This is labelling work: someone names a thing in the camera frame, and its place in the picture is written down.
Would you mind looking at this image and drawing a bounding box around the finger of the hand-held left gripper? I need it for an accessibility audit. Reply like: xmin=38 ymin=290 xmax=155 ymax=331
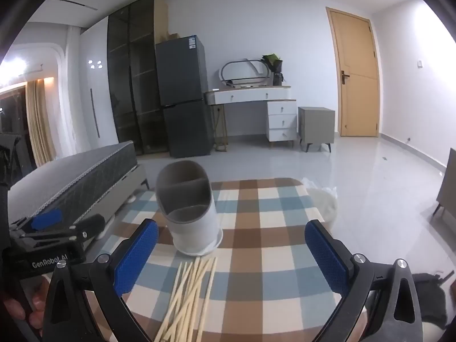
xmin=10 ymin=209 xmax=64 ymax=235
xmin=19 ymin=214 xmax=106 ymax=243

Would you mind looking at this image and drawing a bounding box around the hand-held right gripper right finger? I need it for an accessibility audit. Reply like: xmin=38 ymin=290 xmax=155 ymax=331
xmin=304 ymin=220 xmax=423 ymax=342

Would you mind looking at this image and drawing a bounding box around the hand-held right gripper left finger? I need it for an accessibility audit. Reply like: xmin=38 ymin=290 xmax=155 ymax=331
xmin=42 ymin=218 xmax=159 ymax=342

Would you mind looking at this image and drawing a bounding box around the pile of wooden chopsticks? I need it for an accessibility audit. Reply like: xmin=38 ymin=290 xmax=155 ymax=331
xmin=154 ymin=256 xmax=219 ymax=342

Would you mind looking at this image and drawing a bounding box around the grey white utensil holder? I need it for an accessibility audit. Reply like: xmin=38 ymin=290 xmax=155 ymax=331
xmin=156 ymin=160 xmax=224 ymax=257

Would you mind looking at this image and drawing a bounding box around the person's left hand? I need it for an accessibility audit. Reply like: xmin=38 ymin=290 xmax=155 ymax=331
xmin=2 ymin=277 xmax=50 ymax=339

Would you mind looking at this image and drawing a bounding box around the grey quilted mattress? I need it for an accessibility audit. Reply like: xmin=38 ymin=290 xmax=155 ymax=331
xmin=7 ymin=141 xmax=138 ymax=226

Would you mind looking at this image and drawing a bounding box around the checked brown blue cloth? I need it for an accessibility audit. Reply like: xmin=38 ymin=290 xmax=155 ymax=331
xmin=76 ymin=177 xmax=357 ymax=342

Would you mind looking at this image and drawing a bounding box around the beige curtain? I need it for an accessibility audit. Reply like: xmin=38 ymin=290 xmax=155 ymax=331
xmin=25 ymin=78 xmax=58 ymax=167

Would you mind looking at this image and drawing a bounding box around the black object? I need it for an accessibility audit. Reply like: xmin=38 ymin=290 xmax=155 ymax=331
xmin=411 ymin=271 xmax=456 ymax=330

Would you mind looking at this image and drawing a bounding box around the dark window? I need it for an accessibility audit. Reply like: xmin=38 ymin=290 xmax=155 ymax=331
xmin=0 ymin=85 xmax=36 ymax=136

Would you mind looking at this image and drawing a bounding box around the white wardrobe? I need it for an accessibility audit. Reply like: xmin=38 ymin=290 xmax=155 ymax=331
xmin=79 ymin=18 xmax=120 ymax=150

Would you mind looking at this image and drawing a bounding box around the grey nightstand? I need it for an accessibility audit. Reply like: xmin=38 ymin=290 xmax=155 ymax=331
xmin=297 ymin=106 xmax=336 ymax=153

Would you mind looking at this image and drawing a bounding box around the grey chair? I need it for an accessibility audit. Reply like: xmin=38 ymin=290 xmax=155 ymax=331
xmin=430 ymin=148 xmax=456 ymax=227

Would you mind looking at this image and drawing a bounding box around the white vanity desk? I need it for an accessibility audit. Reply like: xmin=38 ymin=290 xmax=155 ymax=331
xmin=204 ymin=85 xmax=298 ymax=149

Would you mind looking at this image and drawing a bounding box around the dark glass cabinet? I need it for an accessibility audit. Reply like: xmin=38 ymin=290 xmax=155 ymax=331
xmin=107 ymin=0 xmax=170 ymax=155

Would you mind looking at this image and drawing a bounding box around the dark grey fridge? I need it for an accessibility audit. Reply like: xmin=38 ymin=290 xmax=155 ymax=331
xmin=155 ymin=36 xmax=211 ymax=159

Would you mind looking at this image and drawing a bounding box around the light wooden door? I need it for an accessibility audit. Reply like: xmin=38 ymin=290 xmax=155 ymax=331
xmin=326 ymin=6 xmax=381 ymax=138

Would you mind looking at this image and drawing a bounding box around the dark wrapped bouquet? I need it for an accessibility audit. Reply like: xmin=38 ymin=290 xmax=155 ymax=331
xmin=262 ymin=53 xmax=286 ymax=87

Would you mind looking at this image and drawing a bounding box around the oval mirror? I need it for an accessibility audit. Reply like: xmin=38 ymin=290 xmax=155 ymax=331
xmin=219 ymin=58 xmax=270 ymax=88

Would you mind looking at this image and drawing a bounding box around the gold frame stool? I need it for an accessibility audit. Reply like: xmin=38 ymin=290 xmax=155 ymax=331
xmin=213 ymin=105 xmax=229 ymax=151

